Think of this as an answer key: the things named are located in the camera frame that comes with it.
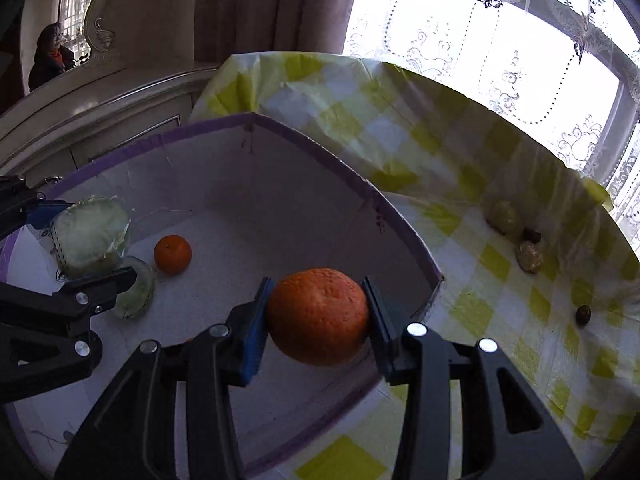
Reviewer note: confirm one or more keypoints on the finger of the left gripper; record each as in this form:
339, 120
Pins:
21, 205
74, 301

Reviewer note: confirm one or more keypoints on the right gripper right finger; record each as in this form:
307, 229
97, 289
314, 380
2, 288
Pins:
507, 433

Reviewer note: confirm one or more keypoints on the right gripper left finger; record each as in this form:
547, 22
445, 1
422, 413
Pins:
130, 431

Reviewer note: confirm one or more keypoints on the green fruit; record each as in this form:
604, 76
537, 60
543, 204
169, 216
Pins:
136, 301
90, 237

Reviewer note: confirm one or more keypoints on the small tangerine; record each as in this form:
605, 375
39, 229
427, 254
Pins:
172, 254

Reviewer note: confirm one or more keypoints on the large orange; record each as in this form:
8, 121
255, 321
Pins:
318, 317

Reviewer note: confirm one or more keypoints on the dark mangosteen near tangerines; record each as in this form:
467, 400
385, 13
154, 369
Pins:
583, 315

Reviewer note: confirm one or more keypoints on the purple storage box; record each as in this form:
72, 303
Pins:
253, 198

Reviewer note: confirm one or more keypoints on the wrapped yellow fruit right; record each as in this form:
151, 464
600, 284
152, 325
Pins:
529, 257

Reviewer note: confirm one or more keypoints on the wrapped yellow fruit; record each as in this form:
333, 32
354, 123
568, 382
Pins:
529, 257
504, 217

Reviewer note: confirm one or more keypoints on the cream wooden cabinet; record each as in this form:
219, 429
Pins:
141, 77

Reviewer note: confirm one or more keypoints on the yellow white checkered tablecloth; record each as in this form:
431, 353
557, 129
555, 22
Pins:
443, 160

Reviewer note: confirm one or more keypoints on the dark mangosteen back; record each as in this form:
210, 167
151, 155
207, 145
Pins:
531, 236

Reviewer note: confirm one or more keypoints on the wrapped yellow fruit left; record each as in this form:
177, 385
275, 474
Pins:
504, 217

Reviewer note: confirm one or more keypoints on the floral lace curtain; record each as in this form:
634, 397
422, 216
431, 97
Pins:
566, 72

